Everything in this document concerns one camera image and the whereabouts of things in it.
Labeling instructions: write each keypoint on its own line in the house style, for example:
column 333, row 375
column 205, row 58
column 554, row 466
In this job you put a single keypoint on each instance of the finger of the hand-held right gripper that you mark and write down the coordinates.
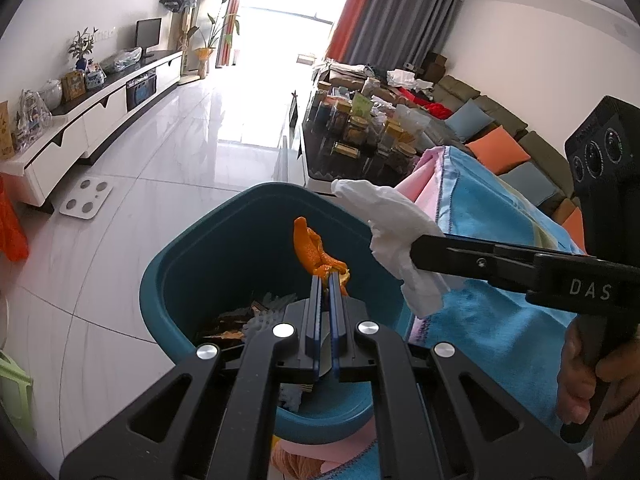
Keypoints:
column 465, row 260

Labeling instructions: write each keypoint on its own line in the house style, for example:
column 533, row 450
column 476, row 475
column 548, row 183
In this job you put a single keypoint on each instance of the black monitor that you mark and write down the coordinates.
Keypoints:
column 149, row 35

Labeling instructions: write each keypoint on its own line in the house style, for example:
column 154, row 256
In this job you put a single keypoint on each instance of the white bathroom scale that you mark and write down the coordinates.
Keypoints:
column 86, row 199

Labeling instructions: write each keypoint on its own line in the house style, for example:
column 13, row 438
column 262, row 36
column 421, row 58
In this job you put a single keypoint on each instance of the green plastic stool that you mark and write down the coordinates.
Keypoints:
column 17, row 395

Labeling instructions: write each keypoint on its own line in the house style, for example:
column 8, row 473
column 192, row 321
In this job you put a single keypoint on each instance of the blue floral blanket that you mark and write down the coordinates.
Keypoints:
column 500, row 207

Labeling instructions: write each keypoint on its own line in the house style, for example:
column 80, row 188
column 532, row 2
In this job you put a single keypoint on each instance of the white clothes pile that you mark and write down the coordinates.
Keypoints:
column 402, row 77

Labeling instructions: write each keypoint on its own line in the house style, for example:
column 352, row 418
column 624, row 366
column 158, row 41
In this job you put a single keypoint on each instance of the olive green sofa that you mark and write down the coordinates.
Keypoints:
column 505, row 110

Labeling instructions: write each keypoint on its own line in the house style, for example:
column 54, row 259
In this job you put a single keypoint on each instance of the orange cushion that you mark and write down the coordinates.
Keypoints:
column 497, row 149
column 575, row 232

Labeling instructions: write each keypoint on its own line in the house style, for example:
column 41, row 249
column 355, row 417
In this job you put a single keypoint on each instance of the framed picture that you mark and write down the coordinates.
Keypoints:
column 74, row 86

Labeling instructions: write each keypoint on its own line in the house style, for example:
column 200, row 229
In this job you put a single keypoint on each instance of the teal plastic bin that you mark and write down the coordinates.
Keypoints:
column 220, row 260

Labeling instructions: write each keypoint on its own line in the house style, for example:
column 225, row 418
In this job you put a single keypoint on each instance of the plant in blue vase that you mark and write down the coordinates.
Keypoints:
column 82, row 47

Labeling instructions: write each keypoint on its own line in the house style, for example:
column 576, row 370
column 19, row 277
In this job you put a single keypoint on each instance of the large white foam net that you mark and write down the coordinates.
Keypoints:
column 267, row 320

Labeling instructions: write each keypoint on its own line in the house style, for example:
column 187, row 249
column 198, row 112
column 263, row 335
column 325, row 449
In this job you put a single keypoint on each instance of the orange and grey curtain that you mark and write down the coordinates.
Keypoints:
column 395, row 15

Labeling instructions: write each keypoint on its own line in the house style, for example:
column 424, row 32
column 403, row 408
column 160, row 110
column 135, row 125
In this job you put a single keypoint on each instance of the dark coffee table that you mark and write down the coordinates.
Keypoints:
column 340, row 170

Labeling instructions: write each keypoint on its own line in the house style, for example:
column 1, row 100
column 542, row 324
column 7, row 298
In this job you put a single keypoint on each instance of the striped narrow curtain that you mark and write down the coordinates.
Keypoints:
column 226, row 50

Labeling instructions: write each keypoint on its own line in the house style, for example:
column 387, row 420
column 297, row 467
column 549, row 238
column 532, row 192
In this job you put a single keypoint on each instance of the group of glass jars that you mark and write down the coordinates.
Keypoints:
column 360, row 130

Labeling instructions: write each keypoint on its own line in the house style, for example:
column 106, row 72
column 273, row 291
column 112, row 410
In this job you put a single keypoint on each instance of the white tissue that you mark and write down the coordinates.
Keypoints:
column 395, row 215

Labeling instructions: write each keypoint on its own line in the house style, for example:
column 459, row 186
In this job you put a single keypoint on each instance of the red cloth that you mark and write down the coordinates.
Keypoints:
column 430, row 105

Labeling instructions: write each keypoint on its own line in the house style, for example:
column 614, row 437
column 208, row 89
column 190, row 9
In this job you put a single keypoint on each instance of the orange peel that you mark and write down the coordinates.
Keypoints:
column 307, row 250

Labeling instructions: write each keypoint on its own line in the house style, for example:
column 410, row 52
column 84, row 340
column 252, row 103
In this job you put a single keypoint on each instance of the blue cushion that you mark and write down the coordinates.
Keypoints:
column 530, row 185
column 467, row 120

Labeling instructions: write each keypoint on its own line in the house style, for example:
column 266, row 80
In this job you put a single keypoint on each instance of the white tv stand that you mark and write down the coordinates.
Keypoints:
column 100, row 110

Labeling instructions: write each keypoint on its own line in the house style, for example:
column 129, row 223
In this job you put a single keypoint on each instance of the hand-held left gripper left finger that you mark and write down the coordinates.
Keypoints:
column 315, row 325

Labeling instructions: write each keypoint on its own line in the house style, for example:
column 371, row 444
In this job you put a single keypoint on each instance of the model in clear wrap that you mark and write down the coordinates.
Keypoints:
column 31, row 120

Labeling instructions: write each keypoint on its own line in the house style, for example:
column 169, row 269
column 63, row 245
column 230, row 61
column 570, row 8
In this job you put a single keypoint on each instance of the person's right hand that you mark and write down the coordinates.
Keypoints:
column 570, row 390

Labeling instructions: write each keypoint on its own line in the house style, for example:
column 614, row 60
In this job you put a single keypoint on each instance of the clear plastic bag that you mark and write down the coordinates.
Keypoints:
column 122, row 60

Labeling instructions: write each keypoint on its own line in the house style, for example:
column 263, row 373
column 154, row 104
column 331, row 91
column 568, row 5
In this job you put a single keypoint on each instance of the tall leafy potted plant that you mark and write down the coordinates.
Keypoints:
column 217, row 25

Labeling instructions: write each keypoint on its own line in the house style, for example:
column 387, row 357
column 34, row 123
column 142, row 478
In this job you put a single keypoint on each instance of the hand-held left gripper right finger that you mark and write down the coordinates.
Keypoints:
column 336, row 325

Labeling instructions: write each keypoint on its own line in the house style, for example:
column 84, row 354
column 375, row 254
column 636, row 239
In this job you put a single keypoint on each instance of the small white foam net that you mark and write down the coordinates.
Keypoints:
column 292, row 396

